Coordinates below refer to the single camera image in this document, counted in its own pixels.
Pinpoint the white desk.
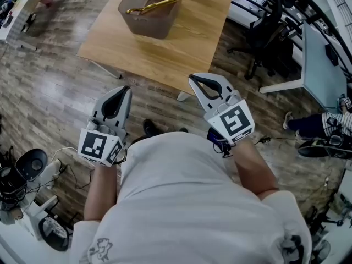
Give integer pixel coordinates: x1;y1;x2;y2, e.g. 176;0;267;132
259;20;348;113

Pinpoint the black metal railing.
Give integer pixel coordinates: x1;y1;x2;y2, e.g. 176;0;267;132
233;0;352;79

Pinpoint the person's right forearm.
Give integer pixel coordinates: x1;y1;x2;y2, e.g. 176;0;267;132
233;136;280;197

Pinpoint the white shelf unit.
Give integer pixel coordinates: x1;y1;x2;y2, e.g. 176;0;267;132
0;0;42;42

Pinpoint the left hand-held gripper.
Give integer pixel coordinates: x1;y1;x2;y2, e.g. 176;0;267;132
78;86;133;167

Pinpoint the black round lamp head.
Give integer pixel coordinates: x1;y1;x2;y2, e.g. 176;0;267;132
14;148;49;180

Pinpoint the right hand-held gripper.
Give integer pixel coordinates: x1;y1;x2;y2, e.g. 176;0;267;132
188;72;255;145

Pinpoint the person's left forearm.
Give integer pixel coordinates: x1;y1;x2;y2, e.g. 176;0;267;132
83;158;122;226

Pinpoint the white side table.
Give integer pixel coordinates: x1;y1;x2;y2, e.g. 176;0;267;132
0;195;59;264

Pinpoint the brown plastic container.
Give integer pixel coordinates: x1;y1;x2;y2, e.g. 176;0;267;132
118;0;188;40

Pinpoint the black office chair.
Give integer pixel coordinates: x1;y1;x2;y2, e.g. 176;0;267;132
227;9;295;81

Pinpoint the thin black floor cable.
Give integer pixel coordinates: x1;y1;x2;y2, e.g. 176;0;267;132
58;162;92;190

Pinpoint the gold clothes hanger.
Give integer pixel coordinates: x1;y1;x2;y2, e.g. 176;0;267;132
125;0;189;15

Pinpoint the black gripper cable connector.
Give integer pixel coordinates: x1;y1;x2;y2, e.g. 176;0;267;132
207;127;235;158

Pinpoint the black cable with plug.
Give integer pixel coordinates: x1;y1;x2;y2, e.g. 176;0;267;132
254;135;303;146

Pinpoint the grey floor fan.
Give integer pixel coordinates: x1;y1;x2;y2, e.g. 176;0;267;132
310;239;332;264

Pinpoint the person's white shirt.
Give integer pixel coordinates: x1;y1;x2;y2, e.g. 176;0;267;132
70;132;313;264

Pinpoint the white power strip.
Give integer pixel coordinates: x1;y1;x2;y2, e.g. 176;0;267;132
40;158;63;188

